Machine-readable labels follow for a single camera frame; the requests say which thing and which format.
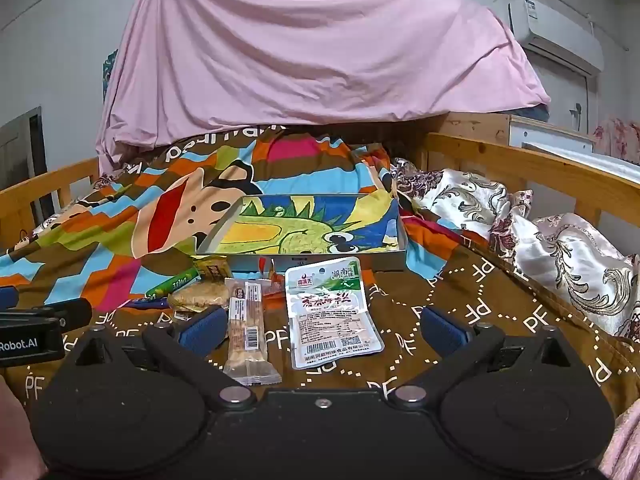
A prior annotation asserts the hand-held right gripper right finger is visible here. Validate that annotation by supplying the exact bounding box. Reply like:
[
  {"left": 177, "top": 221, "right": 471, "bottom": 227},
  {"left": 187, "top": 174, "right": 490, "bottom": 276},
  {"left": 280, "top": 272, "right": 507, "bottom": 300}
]
[{"left": 390, "top": 305, "right": 593, "bottom": 411}]

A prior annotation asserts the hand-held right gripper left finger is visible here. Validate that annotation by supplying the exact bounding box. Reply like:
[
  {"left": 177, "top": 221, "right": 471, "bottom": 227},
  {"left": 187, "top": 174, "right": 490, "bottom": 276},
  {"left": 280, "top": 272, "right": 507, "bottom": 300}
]
[{"left": 62, "top": 304, "right": 257, "bottom": 411}]

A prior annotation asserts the round cracker packet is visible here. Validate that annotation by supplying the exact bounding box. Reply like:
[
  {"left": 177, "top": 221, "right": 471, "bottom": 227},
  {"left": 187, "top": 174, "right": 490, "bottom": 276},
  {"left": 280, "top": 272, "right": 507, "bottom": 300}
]
[{"left": 167, "top": 280, "right": 231, "bottom": 313}]

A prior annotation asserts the green candy stick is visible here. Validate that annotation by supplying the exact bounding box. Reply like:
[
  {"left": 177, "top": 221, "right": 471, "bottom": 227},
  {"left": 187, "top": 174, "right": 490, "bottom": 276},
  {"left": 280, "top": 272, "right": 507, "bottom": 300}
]
[{"left": 145, "top": 266, "right": 201, "bottom": 298}]

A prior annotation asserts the blue packet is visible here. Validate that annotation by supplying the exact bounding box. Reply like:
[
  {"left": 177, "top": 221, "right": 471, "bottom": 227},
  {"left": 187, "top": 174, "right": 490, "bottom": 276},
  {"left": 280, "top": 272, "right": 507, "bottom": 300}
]
[{"left": 117, "top": 297, "right": 173, "bottom": 311}]

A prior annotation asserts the yellow bar packet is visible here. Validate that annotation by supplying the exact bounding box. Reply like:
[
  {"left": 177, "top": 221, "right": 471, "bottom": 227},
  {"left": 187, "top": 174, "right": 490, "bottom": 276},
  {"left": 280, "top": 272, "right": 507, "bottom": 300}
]
[{"left": 194, "top": 255, "right": 232, "bottom": 282}]

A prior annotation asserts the red and clear snack packet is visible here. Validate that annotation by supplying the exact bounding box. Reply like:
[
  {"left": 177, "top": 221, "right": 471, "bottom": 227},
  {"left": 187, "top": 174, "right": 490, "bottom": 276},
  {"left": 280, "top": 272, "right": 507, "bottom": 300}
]
[{"left": 257, "top": 256, "right": 288, "bottom": 301}]

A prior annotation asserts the white and green snack packet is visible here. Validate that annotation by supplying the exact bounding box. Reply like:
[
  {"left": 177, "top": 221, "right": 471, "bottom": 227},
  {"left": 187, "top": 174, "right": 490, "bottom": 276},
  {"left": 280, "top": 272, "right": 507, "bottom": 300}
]
[{"left": 284, "top": 256, "right": 385, "bottom": 371}]

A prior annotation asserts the metal tray with dinosaur drawing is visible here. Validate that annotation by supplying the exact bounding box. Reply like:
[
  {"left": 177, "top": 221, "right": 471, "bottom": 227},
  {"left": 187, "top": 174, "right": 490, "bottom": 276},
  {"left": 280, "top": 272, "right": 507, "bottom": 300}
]
[{"left": 196, "top": 192, "right": 407, "bottom": 272}]

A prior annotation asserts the person's left forearm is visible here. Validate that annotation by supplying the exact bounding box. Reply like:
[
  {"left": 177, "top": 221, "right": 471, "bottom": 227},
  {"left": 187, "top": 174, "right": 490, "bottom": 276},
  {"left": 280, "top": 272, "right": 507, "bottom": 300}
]
[{"left": 0, "top": 375, "right": 48, "bottom": 480}]

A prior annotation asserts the cartoon printed blanket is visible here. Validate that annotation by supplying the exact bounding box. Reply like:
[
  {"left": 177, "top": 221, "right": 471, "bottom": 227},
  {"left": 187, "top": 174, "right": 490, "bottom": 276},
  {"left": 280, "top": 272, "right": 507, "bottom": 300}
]
[{"left": 0, "top": 127, "right": 638, "bottom": 411}]

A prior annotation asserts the floral satin quilt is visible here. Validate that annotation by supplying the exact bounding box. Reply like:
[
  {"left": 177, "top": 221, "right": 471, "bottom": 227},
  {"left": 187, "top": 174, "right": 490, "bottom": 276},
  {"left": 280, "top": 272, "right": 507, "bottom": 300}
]
[{"left": 390, "top": 157, "right": 640, "bottom": 343}]

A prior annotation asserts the dark door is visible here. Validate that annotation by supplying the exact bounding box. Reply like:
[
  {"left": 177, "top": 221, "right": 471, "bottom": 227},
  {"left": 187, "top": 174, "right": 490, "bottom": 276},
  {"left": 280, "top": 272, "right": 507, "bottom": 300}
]
[{"left": 0, "top": 106, "right": 45, "bottom": 183}]

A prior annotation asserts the person's pink clothing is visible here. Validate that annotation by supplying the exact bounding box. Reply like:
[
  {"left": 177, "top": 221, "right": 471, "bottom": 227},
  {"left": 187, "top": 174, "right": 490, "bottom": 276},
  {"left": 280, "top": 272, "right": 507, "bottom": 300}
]
[{"left": 597, "top": 400, "right": 640, "bottom": 480}]

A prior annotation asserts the colourful patterned cloth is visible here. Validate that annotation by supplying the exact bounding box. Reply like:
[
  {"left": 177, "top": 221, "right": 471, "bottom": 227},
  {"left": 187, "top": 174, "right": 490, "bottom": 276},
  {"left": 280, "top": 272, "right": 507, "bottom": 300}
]
[{"left": 101, "top": 49, "right": 120, "bottom": 103}]

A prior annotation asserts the pink floral cloth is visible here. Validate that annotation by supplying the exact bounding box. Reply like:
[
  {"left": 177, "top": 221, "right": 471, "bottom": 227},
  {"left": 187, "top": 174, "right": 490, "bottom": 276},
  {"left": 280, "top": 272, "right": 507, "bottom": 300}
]
[{"left": 594, "top": 119, "right": 640, "bottom": 162}]

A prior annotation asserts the pink bed sheet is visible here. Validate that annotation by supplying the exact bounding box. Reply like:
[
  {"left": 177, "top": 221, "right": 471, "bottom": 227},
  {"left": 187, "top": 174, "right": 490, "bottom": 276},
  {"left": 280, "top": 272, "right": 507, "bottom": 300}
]
[{"left": 95, "top": 0, "right": 551, "bottom": 171}]

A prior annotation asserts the white air conditioner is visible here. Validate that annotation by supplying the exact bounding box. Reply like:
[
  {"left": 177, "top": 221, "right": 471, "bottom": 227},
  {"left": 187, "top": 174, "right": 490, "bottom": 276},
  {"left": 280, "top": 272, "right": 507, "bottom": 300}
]
[{"left": 507, "top": 0, "right": 606, "bottom": 75}]

